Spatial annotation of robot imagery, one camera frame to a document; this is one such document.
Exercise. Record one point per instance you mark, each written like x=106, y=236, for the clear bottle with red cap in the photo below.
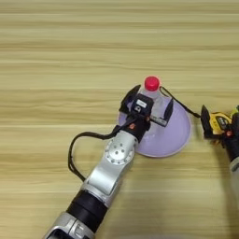
x=151, y=84

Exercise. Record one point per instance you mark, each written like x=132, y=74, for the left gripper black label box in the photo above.
x=142, y=105

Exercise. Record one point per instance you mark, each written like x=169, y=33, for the round purple plate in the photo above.
x=169, y=137

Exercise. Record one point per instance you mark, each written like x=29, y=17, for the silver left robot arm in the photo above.
x=105, y=177

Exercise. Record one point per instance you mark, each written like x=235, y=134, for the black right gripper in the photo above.
x=233, y=144

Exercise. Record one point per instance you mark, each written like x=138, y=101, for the yellow black tape measure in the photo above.
x=219, y=123

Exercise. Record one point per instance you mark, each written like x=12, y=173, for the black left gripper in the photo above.
x=138, y=126

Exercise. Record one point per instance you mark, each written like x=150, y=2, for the colourful puzzle cube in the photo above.
x=235, y=110

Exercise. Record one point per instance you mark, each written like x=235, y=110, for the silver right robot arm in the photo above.
x=235, y=177

